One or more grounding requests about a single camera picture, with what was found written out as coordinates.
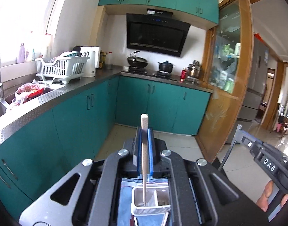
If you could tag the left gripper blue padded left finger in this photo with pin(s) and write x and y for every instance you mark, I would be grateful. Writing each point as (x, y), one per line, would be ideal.
(137, 151)

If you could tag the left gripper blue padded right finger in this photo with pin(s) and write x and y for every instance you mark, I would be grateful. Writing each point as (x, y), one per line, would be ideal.
(151, 151)

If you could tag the person's right hand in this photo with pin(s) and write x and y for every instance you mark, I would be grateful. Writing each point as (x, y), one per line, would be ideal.
(263, 201)

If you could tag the blue striped cloth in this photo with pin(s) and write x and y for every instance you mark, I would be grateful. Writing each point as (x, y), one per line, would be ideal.
(124, 216)

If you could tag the white plastic utensil caddy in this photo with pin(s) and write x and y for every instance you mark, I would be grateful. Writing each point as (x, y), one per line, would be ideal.
(157, 200)

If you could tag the gas stove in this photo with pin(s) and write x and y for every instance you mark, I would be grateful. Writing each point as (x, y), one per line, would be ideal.
(143, 71)

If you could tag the red bottle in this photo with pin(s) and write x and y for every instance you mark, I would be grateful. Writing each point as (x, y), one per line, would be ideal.
(183, 75)

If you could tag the black clay pot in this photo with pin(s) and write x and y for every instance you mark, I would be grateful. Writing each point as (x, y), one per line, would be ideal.
(166, 66)

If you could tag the silver refrigerator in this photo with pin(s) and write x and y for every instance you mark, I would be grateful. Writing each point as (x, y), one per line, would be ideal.
(255, 88)

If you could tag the black wok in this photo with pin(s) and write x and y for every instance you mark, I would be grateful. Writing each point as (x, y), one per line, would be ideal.
(135, 61)

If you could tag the wooden glass sliding door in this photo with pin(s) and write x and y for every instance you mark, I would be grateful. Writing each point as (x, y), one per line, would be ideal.
(226, 69)

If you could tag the oil bottle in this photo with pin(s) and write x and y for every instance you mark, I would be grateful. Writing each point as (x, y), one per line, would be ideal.
(108, 60)

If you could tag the teal lower cabinets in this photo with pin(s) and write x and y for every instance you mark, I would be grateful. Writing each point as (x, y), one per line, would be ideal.
(44, 139)

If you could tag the white dish rack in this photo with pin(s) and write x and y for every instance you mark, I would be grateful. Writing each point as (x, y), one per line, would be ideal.
(66, 67)

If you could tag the black range hood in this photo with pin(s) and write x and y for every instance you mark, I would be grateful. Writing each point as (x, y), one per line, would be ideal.
(156, 34)

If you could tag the white cutting board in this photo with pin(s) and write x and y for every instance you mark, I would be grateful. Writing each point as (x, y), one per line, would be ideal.
(93, 54)

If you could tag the red plastic bag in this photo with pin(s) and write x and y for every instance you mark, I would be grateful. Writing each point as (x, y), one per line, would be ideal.
(26, 92)

